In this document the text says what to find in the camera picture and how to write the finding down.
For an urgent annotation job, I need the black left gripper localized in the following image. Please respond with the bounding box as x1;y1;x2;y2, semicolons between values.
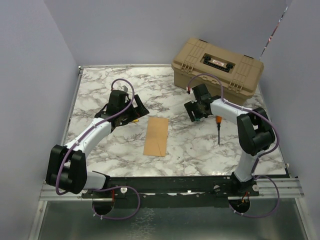
119;94;149;125

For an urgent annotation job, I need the brown paper envelope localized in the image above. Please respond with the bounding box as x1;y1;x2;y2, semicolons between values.
143;117;169;157

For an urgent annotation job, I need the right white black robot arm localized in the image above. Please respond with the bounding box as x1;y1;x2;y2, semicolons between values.
184;83;276;196

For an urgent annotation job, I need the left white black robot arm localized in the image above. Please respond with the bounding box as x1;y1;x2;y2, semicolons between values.
45;90;149;198

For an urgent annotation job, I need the tan plastic tool case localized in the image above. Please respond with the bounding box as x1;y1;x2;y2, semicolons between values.
171;38;264;106

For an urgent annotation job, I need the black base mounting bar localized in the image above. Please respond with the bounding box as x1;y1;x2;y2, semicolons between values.
81;175;260;209

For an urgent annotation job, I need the metal sheet front shelf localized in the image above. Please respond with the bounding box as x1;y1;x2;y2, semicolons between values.
39;199;307;240

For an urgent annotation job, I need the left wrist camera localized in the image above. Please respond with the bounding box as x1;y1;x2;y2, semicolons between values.
119;85;128;93

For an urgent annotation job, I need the orange handled screwdriver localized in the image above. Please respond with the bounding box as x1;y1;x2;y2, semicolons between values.
215;116;222;145

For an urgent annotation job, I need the aluminium table frame rail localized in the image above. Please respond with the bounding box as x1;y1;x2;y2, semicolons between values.
27;65;305;240

